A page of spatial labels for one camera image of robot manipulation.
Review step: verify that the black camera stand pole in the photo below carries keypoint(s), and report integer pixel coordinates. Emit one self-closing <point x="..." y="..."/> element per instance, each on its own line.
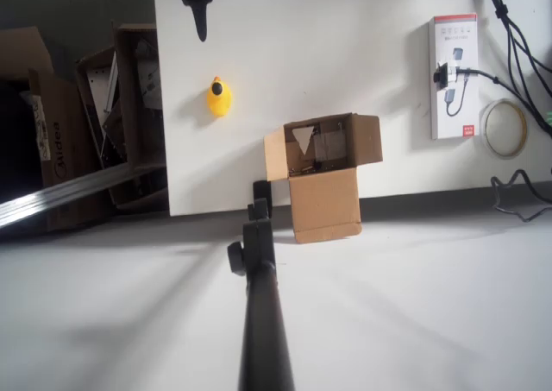
<point x="263" y="313"/>

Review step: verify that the silver aluminium profile bar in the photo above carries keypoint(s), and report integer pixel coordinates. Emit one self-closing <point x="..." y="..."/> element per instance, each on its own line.
<point x="64" y="190"/>

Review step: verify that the grey foil packet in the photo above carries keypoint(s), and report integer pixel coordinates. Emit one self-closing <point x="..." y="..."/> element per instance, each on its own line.
<point x="331" y="147"/>

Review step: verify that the yellowish tape roll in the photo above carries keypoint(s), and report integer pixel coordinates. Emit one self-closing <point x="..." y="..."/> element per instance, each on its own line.
<point x="524" y="128"/>

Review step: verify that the yellow rubber duck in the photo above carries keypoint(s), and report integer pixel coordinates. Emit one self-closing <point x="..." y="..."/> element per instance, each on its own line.
<point x="220" y="104"/>

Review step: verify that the open brown cardboard box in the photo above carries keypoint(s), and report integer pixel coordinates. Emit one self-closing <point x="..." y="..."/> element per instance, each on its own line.
<point x="323" y="201"/>

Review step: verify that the white perforated metal bracket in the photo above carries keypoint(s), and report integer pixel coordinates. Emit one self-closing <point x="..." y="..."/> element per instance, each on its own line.
<point x="99" y="89"/>

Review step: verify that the small black white webcam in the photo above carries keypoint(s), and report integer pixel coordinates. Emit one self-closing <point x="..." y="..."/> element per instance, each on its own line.
<point x="443" y="77"/>

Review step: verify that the white triangular paper piece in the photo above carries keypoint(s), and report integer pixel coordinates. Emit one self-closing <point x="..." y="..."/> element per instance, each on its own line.
<point x="304" y="138"/>

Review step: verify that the white red product box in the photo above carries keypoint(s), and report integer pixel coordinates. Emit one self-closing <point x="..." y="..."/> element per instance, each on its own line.
<point x="463" y="110"/>

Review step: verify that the cardboard box with metal parts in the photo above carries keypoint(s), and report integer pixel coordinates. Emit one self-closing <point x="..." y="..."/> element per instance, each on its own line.
<point x="129" y="119"/>

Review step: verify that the Midea cardboard box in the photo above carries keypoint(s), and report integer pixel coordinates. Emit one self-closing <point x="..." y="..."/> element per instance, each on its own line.
<point x="64" y="119"/>

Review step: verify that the green terminal connector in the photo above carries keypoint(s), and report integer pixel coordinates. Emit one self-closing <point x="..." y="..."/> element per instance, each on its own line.
<point x="548" y="120"/>

